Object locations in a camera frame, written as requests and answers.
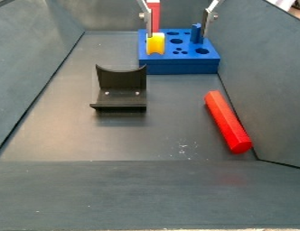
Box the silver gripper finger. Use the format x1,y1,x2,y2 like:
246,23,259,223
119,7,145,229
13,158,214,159
136,0,152,38
200,0,224,37

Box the red hexagon rod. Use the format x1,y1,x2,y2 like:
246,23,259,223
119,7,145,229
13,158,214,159
204,90,252,154

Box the red rectangular block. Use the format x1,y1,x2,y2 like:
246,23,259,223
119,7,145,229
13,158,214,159
145,0,160,32

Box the blue star peg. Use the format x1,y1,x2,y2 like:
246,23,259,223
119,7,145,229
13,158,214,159
189,23,203,44

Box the yellow notched block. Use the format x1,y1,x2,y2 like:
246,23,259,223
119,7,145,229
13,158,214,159
145,32,164,55

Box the blue shape sorter block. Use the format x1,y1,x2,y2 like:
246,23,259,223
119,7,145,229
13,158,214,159
137,29,219,75

